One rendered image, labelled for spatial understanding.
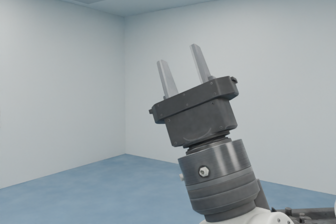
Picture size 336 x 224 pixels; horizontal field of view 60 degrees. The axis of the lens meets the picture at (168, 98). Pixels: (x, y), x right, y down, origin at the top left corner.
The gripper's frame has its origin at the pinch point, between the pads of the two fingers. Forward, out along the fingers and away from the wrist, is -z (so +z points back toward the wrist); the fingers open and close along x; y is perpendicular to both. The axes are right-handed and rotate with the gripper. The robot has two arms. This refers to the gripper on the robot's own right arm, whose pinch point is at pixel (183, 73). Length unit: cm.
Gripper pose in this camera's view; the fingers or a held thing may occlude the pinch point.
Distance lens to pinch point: 41.1
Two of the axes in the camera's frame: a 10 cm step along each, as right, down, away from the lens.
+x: 8.5, -3.6, -3.9
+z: 2.9, 9.3, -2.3
